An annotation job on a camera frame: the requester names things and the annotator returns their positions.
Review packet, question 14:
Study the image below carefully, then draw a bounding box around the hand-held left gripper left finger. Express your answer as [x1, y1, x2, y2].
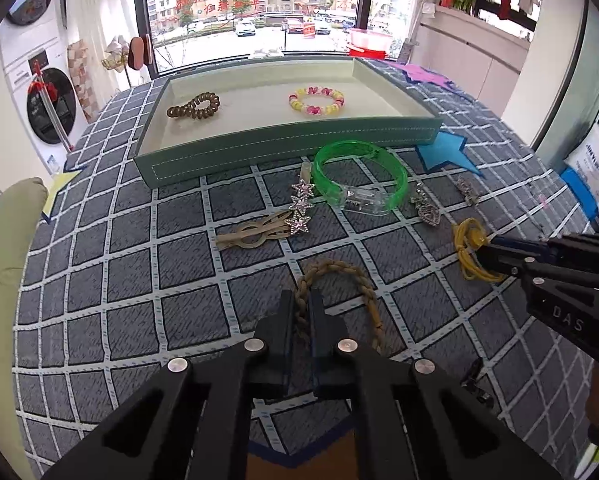
[42, 289, 298, 480]

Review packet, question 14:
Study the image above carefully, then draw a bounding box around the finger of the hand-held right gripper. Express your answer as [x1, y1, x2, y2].
[490, 232, 599, 263]
[473, 243, 599, 301]

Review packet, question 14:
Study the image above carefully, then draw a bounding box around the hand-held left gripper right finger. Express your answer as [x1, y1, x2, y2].
[307, 287, 563, 480]

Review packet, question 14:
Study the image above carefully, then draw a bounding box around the yellow hair tie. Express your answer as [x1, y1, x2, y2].
[452, 218, 505, 282]

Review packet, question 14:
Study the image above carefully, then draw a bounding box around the brown braided hair band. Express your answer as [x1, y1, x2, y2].
[294, 259, 384, 356]

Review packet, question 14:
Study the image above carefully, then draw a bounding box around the small silver brooch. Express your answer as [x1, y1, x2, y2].
[454, 176, 480, 206]

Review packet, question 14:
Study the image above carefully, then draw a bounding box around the silver heart pendant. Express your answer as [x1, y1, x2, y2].
[412, 182, 443, 231]

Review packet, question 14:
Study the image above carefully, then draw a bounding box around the beige hair clip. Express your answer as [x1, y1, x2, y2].
[216, 210, 293, 251]

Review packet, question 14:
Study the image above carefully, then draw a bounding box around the silver star hair clip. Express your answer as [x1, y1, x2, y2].
[286, 160, 314, 235]

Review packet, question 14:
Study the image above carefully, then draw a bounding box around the green transparent bangle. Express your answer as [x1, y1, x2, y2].
[313, 141, 409, 216]

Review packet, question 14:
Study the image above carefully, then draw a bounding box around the green jewelry tray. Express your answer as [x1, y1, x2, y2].
[134, 55, 444, 191]

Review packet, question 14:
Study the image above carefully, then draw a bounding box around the white printed bag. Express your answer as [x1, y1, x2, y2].
[563, 124, 599, 211]

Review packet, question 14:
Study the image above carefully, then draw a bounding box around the small black clip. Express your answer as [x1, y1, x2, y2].
[460, 358, 495, 411]

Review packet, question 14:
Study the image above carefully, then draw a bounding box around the grey checked table mat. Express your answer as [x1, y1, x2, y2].
[12, 57, 599, 480]

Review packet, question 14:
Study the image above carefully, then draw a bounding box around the white low cabinet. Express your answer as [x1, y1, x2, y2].
[413, 6, 533, 118]

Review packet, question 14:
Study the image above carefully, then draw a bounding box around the red plastic bucket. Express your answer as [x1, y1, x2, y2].
[348, 45, 391, 59]

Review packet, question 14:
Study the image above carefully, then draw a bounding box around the pink plastic basin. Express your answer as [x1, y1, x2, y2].
[348, 28, 395, 49]

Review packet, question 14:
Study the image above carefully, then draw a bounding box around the pale green cushion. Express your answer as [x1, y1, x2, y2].
[0, 176, 49, 480]

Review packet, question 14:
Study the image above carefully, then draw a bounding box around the slipper rack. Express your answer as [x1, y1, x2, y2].
[101, 35, 154, 86]

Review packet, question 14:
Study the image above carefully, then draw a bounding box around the checkered board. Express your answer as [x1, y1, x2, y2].
[67, 40, 99, 122]

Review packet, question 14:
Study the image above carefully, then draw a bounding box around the white washing machine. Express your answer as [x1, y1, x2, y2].
[4, 57, 89, 163]

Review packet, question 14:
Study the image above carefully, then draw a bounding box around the white stacked dryer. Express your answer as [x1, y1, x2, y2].
[0, 0, 66, 68]

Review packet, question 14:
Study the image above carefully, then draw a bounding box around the colourful beaded bracelet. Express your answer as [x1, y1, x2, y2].
[288, 86, 345, 117]

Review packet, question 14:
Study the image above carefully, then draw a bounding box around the brown spiral hair tie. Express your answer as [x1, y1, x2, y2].
[167, 92, 221, 122]

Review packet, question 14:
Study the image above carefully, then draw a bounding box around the red handled mop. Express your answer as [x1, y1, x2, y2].
[28, 60, 74, 152]

